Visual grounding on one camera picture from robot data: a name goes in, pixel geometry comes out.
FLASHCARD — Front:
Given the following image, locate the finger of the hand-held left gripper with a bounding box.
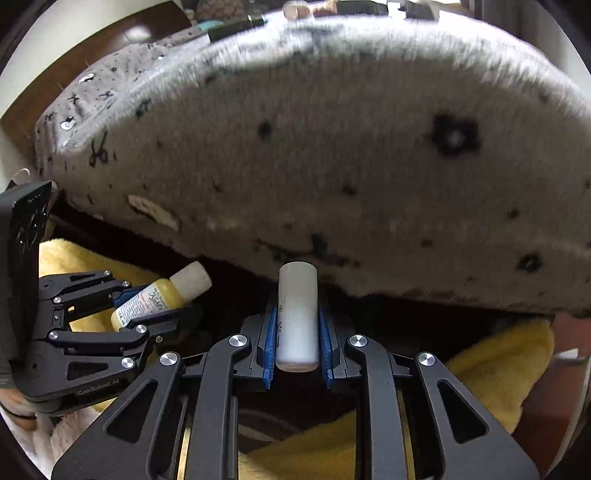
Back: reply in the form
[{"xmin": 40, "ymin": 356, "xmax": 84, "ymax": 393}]
[
  {"xmin": 46, "ymin": 306, "xmax": 205, "ymax": 371},
  {"xmin": 39, "ymin": 270, "xmax": 136, "ymax": 315}
]

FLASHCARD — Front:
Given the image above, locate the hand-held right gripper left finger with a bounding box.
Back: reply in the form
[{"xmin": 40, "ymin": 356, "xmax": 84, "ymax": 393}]
[{"xmin": 51, "ymin": 302, "xmax": 278, "ymax": 480}]

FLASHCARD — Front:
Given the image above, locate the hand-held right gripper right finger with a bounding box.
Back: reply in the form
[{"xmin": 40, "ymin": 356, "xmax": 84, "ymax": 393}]
[{"xmin": 317, "ymin": 305, "xmax": 541, "ymax": 480}]

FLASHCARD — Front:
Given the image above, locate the small yellow bottle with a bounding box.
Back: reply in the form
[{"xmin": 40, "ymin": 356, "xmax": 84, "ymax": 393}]
[{"xmin": 110, "ymin": 261, "xmax": 213, "ymax": 332}]

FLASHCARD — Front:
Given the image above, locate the white cylindrical bottle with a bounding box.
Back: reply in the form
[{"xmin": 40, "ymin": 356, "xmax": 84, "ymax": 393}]
[{"xmin": 277, "ymin": 262, "xmax": 319, "ymax": 373}]

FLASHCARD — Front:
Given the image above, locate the person's left hand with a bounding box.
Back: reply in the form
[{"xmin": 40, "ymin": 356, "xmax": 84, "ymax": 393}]
[{"xmin": 0, "ymin": 387, "xmax": 37, "ymax": 432}]

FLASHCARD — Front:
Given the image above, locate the white fluffy garment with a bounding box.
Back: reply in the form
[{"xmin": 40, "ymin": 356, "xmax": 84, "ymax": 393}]
[{"xmin": 7, "ymin": 401, "xmax": 116, "ymax": 480}]

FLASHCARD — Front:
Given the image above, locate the yellow towel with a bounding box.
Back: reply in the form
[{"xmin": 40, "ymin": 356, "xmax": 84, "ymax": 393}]
[{"xmin": 37, "ymin": 237, "xmax": 556, "ymax": 480}]

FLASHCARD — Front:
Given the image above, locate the grey printed fleece blanket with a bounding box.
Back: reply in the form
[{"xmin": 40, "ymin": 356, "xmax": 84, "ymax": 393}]
[{"xmin": 34, "ymin": 7, "xmax": 591, "ymax": 319}]

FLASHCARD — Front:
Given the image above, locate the brown wooden headboard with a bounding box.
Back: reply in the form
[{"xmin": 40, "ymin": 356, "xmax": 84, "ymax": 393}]
[{"xmin": 0, "ymin": 7, "xmax": 195, "ymax": 139}]

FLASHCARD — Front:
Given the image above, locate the brown patterned pillow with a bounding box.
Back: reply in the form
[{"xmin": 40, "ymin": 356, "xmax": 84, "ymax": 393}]
[{"xmin": 191, "ymin": 0, "xmax": 246, "ymax": 24}]

